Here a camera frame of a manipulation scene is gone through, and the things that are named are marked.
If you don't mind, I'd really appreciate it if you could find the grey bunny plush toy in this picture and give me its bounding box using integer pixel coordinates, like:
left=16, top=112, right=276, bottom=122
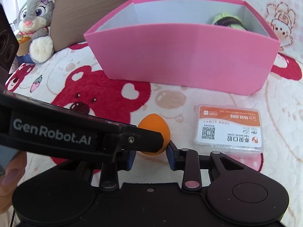
left=16, top=0, right=54, bottom=64

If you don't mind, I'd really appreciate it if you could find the green yarn ball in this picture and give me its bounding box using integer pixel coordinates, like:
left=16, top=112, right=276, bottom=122
left=212, top=13, right=247, bottom=30

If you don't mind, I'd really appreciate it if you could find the black cable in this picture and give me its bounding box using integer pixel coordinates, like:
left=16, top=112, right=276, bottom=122
left=9, top=208, right=17, bottom=227

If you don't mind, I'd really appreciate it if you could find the pink checked pillow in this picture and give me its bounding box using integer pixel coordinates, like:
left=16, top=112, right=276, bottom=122
left=243, top=0, right=302, bottom=63

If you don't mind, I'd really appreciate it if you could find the pink cardboard box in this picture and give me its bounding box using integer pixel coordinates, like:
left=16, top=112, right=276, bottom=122
left=84, top=0, right=280, bottom=95

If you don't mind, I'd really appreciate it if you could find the orange egg-shaped sponge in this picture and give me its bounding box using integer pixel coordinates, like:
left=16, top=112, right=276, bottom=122
left=137, top=113, right=171, bottom=157

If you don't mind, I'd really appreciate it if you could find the clear box with orange label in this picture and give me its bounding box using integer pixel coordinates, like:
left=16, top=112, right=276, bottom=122
left=193, top=105, right=264, bottom=156

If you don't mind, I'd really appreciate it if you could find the bear print blanket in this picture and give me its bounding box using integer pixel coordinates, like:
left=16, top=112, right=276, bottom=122
left=5, top=43, right=302, bottom=226

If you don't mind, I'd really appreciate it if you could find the person's left hand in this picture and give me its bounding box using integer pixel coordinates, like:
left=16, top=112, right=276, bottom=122
left=0, top=152, right=27, bottom=214

